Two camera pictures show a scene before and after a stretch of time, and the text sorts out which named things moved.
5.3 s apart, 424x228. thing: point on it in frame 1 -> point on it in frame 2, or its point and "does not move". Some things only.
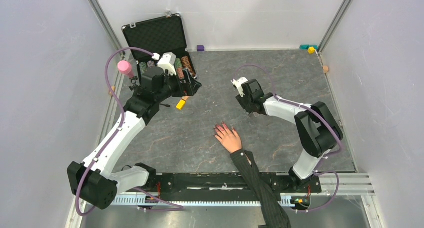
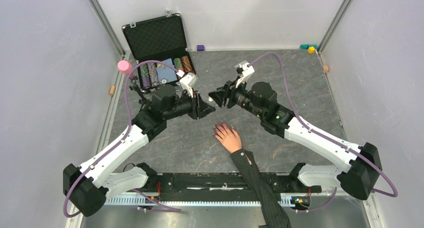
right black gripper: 242,101 -> 222,93
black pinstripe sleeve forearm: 274,213 does not move
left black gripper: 189,88 -> 200,108
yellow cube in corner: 311,49 does not move
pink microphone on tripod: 126,67 does not move
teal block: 306,46 does not move
